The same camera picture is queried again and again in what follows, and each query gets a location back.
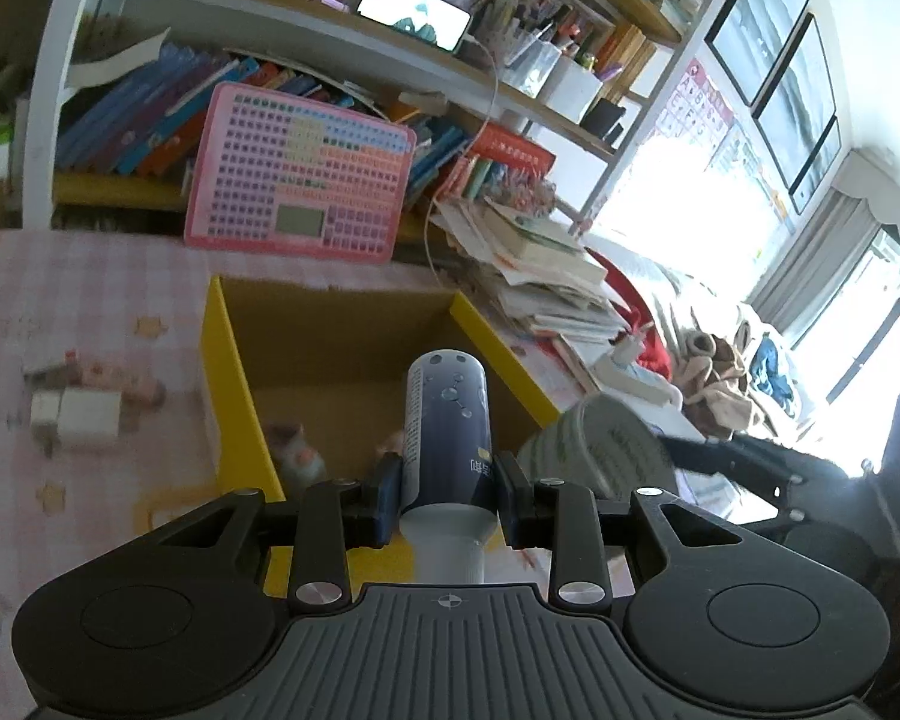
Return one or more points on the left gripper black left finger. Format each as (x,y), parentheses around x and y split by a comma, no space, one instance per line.
(338,516)

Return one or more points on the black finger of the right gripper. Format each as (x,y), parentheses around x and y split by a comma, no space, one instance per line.
(735,457)

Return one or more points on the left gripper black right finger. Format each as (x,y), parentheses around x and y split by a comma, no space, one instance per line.
(561,517)

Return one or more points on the clear tape roll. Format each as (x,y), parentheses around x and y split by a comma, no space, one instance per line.
(603,445)

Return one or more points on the dark blue spray bottle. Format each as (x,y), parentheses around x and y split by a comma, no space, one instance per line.
(448,507)

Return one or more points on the pink tube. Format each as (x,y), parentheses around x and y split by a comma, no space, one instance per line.
(137,387)

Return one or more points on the yellow cardboard box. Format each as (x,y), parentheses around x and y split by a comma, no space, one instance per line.
(334,362)

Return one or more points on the red cloth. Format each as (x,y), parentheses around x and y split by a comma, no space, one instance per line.
(632,308)

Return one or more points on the stack of papers and books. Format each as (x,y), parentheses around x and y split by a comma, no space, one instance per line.
(537,274)

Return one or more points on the white power adapter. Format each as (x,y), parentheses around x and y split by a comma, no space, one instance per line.
(88,419)

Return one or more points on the small white cube charger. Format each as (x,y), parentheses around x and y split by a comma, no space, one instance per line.
(44,412)

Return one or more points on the pink keyboard learning board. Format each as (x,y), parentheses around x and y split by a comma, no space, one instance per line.
(284,175)

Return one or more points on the red book box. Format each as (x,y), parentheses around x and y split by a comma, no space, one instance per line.
(497,156)

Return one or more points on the row of blue books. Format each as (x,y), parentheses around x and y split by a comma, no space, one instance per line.
(147,121)

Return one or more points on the smartphone with lit screen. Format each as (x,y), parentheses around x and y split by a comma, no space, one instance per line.
(434,22)

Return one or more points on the white bookshelf frame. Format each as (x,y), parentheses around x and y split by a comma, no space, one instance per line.
(325,38)

